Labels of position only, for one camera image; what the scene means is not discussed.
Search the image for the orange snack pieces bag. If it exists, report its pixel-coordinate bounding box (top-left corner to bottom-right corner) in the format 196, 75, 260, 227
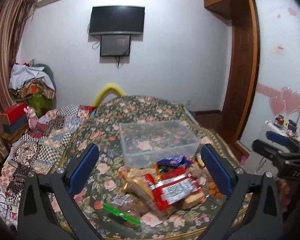
205, 177, 224, 199

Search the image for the striped red curtain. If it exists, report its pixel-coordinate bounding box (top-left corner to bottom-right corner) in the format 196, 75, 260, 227
0, 0, 35, 163

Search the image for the black wall television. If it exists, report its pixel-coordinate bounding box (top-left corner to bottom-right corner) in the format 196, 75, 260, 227
89, 5, 145, 35

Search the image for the pink heart decoration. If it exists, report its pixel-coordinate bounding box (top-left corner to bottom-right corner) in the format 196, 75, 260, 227
269, 87, 300, 116

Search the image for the wooden wardrobe frame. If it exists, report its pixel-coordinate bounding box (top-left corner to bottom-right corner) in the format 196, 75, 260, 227
204, 0, 260, 156

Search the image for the pile of clothes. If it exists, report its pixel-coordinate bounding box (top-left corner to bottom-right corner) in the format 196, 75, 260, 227
8, 60, 57, 117

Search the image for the blue snack bag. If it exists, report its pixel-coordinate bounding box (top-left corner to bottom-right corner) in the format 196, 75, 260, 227
157, 155, 193, 168

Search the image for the dark grey box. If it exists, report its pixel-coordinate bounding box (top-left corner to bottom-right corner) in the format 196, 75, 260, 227
2, 114, 28, 134

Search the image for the floral green bedspread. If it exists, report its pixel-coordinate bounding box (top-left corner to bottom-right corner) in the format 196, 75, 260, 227
55, 95, 239, 239

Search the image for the red snack pack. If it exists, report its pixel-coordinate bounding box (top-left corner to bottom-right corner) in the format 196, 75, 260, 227
144, 166, 202, 211

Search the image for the small dark wall monitor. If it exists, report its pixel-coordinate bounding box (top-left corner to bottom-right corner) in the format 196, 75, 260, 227
100, 35, 131, 57

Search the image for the red box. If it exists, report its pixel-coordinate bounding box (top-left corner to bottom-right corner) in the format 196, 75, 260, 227
0, 102, 26, 125

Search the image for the yellow foam tube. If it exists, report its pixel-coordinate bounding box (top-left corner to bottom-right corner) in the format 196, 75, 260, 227
92, 83, 125, 107

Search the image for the clear plastic storage box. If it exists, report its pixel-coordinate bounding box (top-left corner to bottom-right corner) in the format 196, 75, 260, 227
119, 120, 200, 168

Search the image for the pink plush toy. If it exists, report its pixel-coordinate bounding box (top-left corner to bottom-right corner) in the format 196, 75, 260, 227
24, 106, 38, 129

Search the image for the white sliding wardrobe door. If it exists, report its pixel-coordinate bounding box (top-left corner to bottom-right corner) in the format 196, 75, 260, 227
239, 0, 300, 151

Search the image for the patchwork checkered quilt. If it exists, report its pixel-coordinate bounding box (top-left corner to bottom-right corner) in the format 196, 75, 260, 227
0, 105, 95, 206

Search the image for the green clip bread bag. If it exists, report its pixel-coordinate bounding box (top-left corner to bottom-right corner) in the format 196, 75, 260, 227
103, 167, 161, 227

